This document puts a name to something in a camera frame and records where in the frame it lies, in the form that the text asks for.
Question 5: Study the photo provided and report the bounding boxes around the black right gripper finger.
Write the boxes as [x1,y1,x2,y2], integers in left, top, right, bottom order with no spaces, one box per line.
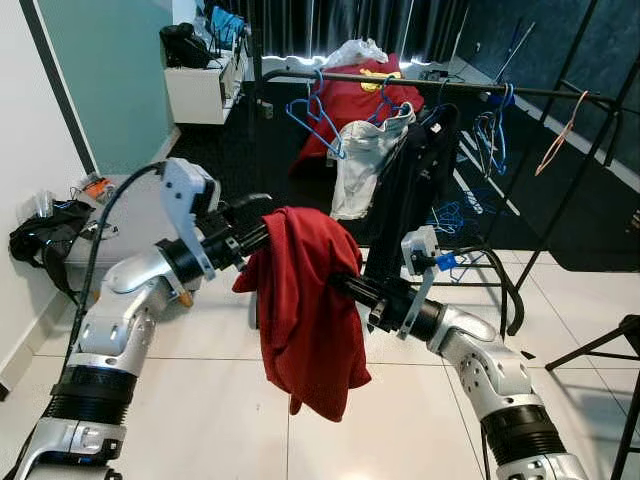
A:
[330,272,373,304]

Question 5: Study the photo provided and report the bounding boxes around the dark red T-shirt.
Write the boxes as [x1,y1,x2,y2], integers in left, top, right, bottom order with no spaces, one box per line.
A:
[232,206,373,423]

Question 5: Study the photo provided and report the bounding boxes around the blue plastic hanger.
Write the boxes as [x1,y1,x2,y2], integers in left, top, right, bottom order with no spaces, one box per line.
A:
[285,68,346,161]
[365,75,416,126]

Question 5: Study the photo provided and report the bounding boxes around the orange hanger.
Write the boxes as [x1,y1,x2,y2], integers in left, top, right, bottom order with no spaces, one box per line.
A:
[535,90,591,176]

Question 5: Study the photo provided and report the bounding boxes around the black floor rug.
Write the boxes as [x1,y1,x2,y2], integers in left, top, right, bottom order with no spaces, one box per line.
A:
[165,75,640,273]

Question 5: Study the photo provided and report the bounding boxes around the dark navy garment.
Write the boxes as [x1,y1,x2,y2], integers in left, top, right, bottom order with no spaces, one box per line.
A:
[362,103,463,291]

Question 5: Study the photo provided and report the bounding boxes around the white cabinet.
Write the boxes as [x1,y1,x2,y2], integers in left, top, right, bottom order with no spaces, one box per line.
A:
[163,50,249,126]

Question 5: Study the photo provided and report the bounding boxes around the orange packet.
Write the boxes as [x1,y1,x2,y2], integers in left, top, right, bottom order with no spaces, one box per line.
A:
[80,175,116,201]

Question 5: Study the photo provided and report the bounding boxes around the red cloth covered table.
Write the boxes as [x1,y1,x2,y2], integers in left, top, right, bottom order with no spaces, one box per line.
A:
[293,55,426,176]

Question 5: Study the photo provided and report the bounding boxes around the yellow cloth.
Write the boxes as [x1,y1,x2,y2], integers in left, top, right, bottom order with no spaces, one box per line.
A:
[360,70,403,93]

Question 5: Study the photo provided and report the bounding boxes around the blue bag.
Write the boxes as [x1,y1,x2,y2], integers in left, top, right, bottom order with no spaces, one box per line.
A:
[205,5,249,51]

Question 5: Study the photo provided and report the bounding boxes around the white plastic bag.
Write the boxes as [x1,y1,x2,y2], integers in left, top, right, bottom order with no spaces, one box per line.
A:
[325,38,389,71]

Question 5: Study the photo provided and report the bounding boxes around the clear plastic cup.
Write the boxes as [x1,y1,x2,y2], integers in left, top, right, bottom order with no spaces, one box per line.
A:
[18,190,56,221]

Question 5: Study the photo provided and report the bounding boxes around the blue hangers bundle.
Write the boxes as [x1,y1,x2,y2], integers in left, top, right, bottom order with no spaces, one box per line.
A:
[472,83,516,176]

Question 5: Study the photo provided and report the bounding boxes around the dark curtain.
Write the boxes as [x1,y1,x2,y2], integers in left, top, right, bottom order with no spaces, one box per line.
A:
[215,0,471,63]

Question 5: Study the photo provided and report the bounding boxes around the black metal clothes rack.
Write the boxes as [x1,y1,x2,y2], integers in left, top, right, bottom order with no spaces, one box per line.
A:
[245,0,640,336]

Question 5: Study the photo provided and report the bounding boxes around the black tripod stand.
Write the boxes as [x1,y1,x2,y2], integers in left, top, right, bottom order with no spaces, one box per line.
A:
[545,313,640,480]

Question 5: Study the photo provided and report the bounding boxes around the blue head mop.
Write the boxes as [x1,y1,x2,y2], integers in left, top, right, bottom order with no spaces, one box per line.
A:
[495,20,536,86]

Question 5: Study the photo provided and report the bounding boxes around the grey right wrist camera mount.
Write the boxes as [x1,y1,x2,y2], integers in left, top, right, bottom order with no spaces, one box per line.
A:
[398,225,443,339]

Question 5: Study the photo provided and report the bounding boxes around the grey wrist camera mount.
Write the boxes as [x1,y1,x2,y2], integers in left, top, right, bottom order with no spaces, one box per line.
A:
[398,225,443,339]
[158,157,223,283]

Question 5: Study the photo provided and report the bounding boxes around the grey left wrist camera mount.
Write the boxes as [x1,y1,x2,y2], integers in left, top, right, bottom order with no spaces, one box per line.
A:
[158,157,223,283]

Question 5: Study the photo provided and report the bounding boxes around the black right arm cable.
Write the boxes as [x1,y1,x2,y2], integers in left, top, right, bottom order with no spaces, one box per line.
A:
[435,247,526,341]

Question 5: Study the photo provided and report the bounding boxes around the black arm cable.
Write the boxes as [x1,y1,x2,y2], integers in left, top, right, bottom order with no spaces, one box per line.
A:
[435,247,526,341]
[62,163,166,371]

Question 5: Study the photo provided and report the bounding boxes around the tangled blue wire hangers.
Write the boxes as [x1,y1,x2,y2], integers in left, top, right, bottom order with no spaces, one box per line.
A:
[430,198,491,236]

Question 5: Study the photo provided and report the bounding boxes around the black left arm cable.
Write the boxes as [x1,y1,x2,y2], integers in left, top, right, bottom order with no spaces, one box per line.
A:
[62,163,166,371]

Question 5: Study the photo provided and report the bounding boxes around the black strapped bag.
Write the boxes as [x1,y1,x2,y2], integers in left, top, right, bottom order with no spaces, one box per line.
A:
[8,198,96,301]

